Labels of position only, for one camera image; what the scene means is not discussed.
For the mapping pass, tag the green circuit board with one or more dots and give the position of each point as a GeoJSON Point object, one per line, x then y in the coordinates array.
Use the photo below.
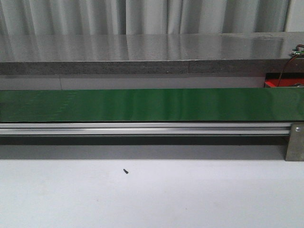
{"type": "Point", "coordinates": [298, 51]}

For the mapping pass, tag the grey stone counter slab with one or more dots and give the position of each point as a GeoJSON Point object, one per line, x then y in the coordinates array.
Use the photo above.
{"type": "Point", "coordinates": [149, 54]}

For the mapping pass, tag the white pleated curtain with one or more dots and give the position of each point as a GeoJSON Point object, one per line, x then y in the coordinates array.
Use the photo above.
{"type": "Point", "coordinates": [129, 17]}

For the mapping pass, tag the steel conveyor mounting bracket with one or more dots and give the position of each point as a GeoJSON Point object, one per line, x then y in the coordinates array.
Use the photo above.
{"type": "Point", "coordinates": [295, 149]}

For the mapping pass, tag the aluminium conveyor side rail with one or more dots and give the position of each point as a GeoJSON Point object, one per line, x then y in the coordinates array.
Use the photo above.
{"type": "Point", "coordinates": [145, 128]}

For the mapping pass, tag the red plastic bin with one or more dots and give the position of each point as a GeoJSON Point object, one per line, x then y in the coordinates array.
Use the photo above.
{"type": "Point", "coordinates": [287, 80]}

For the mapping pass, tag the green conveyor belt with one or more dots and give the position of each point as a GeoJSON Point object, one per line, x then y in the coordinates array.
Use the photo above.
{"type": "Point", "coordinates": [149, 105]}

